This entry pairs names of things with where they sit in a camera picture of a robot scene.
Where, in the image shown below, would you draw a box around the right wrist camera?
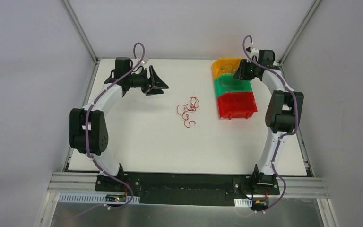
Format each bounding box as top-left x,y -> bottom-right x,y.
245,47 -> 259,55

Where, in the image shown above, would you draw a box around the red wires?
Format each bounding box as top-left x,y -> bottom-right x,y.
176,96 -> 200,129

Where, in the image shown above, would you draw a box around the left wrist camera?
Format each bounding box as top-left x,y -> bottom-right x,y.
139,56 -> 149,65

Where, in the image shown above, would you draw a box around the left circuit board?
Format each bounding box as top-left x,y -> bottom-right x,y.
105,194 -> 127,203

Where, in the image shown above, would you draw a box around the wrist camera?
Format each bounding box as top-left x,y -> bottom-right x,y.
245,47 -> 259,55
139,56 -> 149,65

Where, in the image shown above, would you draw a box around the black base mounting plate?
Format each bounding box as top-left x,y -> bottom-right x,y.
95,172 -> 280,206

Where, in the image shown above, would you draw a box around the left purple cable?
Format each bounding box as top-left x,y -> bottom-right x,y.
85,42 -> 146,210

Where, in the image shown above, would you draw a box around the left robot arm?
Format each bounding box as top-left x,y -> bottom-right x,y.
69,57 -> 168,191

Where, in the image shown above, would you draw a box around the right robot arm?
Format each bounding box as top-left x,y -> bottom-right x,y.
233,48 -> 304,194

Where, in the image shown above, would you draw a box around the red plastic bin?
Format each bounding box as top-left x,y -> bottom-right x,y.
217,92 -> 258,120

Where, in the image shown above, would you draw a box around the circuit board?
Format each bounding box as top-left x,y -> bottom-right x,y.
251,201 -> 268,211
105,194 -> 127,203

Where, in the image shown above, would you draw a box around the right white cable duct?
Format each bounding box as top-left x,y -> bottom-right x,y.
234,198 -> 252,208

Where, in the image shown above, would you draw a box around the green plastic bin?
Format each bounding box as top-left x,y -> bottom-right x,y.
214,74 -> 252,97

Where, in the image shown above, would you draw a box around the right circuit board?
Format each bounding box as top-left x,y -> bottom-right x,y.
251,201 -> 268,211

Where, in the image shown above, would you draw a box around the aluminium frame rail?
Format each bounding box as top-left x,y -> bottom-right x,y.
36,172 -> 338,227

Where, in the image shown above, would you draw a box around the yellow plastic bin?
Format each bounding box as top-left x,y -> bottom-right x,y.
211,58 -> 242,80

